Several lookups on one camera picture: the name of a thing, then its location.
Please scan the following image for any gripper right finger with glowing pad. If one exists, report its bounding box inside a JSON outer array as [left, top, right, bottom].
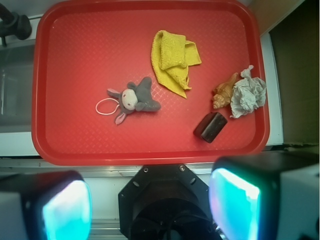
[[208, 151, 320, 240]]

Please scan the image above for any grey plush bunny toy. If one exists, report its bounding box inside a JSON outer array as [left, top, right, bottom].
[[107, 76, 161, 125]]

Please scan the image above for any black octagonal mount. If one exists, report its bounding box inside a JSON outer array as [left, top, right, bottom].
[[118, 164, 221, 240]]

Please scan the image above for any white rubber band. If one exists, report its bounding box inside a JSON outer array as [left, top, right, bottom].
[[95, 97, 120, 116]]

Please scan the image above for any red plastic tray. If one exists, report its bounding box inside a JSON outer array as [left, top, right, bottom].
[[31, 0, 270, 166]]

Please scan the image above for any orange conch seashell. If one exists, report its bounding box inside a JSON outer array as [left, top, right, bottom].
[[212, 72, 239, 109]]

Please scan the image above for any crumpled grey paper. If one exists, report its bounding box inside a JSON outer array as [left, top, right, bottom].
[[230, 65, 267, 119]]

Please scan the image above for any black clamp knob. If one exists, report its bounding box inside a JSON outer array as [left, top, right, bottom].
[[0, 3, 32, 48]]

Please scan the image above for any black box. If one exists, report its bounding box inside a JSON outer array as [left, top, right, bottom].
[[193, 112, 228, 143]]

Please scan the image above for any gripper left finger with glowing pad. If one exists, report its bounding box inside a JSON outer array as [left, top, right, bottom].
[[0, 170, 92, 240]]

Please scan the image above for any yellow knitted cloth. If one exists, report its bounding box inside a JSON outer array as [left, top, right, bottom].
[[150, 30, 202, 99]]

